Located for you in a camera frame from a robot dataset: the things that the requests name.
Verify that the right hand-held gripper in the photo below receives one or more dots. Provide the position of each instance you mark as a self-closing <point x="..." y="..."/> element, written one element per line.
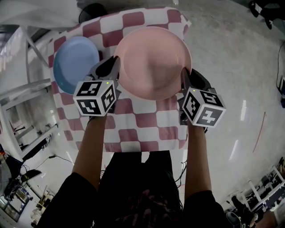
<point x="204" y="109"/>

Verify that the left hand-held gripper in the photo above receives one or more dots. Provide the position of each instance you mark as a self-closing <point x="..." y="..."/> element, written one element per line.
<point x="93" y="98"/>

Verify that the blue big plate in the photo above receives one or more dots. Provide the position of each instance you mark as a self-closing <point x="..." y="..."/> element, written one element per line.
<point x="74" y="62"/>

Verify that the pink big plate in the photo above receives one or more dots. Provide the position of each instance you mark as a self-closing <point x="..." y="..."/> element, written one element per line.
<point x="151" y="62"/>

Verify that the person's right forearm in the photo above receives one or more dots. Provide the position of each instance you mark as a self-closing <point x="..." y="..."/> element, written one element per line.
<point x="197" y="160"/>

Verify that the person's left forearm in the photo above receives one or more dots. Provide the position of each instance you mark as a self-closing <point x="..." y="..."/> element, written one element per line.
<point x="91" y="151"/>

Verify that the red white checkered tablecloth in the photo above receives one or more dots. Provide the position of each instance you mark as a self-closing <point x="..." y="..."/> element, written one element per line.
<point x="133" y="120"/>

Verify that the black waste bin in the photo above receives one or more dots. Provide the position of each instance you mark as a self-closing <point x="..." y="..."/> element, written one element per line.
<point x="93" y="12"/>

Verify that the person's black trousers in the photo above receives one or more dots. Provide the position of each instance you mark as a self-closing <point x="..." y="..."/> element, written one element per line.
<point x="129" y="160"/>

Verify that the white square pillar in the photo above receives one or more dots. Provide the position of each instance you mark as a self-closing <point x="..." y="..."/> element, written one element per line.
<point x="33" y="13"/>

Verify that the white equipment rack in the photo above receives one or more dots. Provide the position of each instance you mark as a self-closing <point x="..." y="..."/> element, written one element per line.
<point x="274" y="196"/>

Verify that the person's black printed shirt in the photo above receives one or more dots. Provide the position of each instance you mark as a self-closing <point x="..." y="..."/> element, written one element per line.
<point x="133" y="211"/>

